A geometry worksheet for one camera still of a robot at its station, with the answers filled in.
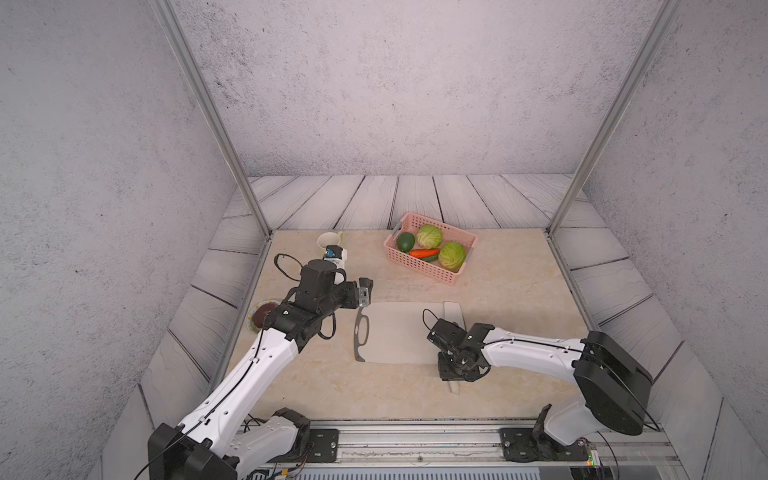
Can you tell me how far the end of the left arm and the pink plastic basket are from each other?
39 centimetres

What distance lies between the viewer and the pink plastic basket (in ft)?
3.44

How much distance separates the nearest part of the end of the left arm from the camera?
68 centimetres
